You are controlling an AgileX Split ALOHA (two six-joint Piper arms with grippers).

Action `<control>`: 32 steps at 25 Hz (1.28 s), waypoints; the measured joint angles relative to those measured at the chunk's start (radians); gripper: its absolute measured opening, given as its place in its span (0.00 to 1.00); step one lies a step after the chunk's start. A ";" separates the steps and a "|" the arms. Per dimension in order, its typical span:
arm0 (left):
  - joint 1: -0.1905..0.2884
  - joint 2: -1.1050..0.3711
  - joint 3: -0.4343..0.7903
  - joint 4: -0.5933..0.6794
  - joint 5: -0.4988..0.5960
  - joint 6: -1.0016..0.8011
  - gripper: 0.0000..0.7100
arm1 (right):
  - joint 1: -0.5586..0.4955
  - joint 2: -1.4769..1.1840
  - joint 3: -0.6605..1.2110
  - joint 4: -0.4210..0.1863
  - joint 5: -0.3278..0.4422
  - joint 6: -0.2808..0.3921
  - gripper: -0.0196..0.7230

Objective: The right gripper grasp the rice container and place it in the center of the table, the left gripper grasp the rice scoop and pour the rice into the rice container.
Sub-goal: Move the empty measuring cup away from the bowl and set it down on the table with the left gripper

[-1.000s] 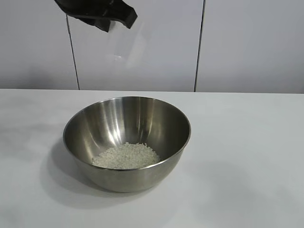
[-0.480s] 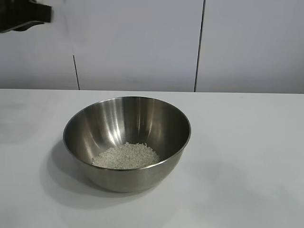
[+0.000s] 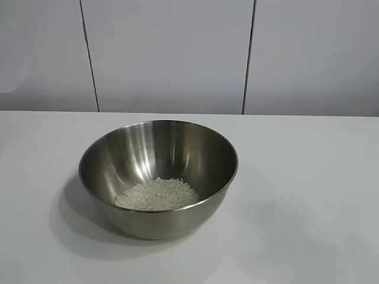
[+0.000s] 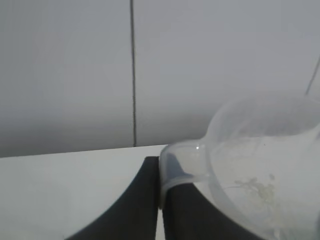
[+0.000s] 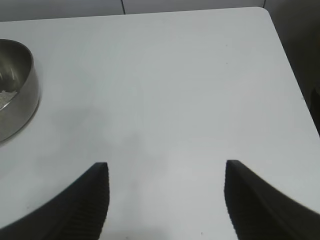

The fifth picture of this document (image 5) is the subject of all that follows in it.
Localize stainless steel mixing bowl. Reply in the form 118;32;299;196
0;38;41;145

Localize white rice grains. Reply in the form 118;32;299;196
0;90;19;110

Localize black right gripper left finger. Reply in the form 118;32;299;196
0;162;110;240

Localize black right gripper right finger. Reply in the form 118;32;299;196
223;159;320;240

